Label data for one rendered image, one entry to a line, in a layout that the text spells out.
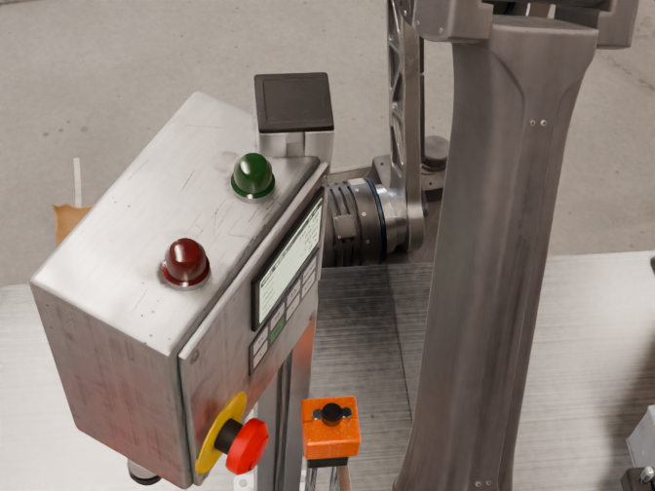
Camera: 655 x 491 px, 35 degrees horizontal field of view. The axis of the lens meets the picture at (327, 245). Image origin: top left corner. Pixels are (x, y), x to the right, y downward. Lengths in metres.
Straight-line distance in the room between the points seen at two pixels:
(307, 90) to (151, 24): 2.24
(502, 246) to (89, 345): 0.24
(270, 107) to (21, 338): 0.76
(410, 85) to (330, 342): 0.70
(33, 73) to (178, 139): 2.15
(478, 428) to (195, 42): 2.29
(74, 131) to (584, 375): 1.62
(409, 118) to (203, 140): 1.28
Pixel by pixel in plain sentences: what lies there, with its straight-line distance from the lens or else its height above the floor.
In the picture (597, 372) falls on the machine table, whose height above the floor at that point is 0.83.
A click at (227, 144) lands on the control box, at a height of 1.48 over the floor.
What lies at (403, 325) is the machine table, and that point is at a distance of 1.32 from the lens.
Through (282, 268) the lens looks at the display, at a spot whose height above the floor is 1.44.
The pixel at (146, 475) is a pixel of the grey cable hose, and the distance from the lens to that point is 0.94.
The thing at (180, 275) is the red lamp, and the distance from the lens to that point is 0.57.
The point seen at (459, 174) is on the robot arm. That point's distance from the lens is 0.56.
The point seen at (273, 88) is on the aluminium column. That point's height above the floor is 1.50.
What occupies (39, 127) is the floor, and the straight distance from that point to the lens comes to 2.65.
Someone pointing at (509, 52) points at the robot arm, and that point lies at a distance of 0.53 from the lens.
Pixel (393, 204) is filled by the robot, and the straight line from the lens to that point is 1.99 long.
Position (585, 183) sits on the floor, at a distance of 2.62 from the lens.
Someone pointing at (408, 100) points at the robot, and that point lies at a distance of 1.88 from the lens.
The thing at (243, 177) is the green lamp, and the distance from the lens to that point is 0.60.
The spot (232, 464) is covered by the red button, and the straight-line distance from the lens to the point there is 0.68.
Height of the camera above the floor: 1.96
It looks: 55 degrees down
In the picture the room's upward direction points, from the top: 6 degrees clockwise
